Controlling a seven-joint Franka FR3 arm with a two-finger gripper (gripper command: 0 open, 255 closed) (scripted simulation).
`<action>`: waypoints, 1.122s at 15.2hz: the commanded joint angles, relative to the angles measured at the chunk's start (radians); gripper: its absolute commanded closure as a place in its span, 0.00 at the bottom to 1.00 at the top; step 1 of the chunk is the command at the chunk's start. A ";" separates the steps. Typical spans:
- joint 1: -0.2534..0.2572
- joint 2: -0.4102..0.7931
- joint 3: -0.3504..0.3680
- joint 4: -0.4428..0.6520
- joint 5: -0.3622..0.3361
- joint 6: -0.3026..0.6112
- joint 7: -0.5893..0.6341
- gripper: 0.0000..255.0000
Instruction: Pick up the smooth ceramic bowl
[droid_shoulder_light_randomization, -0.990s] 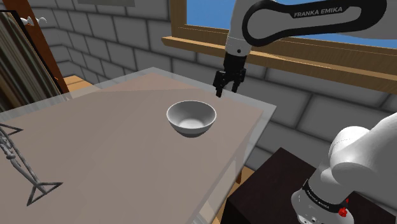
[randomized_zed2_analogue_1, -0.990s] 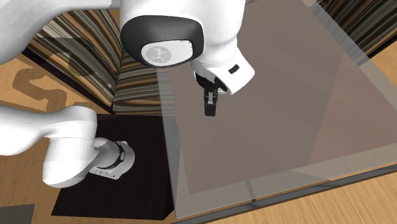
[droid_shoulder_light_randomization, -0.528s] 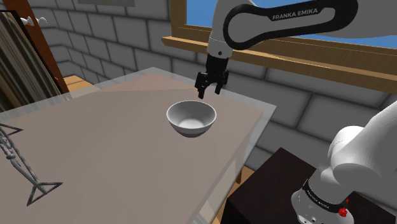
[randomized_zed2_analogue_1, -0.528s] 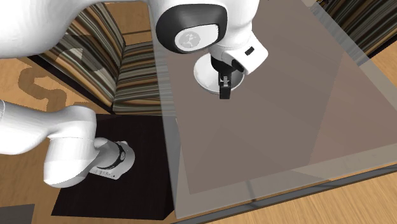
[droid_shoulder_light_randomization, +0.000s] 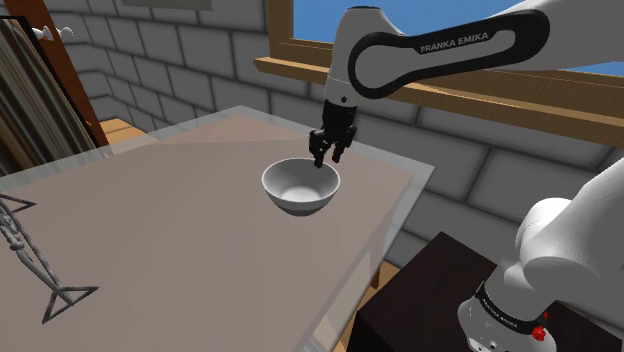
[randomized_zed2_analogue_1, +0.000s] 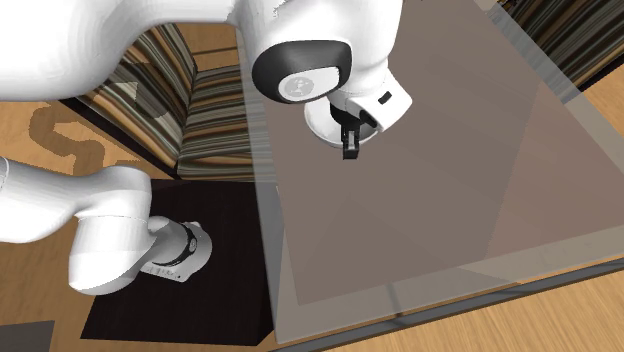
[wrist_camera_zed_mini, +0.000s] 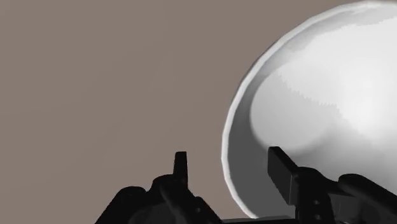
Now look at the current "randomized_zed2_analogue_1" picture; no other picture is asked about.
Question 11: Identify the white round bowl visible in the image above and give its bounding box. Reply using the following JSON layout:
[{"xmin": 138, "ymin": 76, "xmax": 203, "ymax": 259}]
[{"xmin": 303, "ymin": 95, "xmax": 379, "ymax": 149}]

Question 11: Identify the striped armchair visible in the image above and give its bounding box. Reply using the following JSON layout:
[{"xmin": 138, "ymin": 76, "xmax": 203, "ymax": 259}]
[{"xmin": 487, "ymin": 0, "xmax": 624, "ymax": 90}]

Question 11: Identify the striped sofa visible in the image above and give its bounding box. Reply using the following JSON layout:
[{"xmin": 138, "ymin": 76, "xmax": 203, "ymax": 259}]
[{"xmin": 75, "ymin": 22, "xmax": 277, "ymax": 183}]

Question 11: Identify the glass top table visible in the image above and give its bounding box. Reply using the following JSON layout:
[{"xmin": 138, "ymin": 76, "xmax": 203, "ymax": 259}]
[{"xmin": 235, "ymin": 0, "xmax": 624, "ymax": 352}]

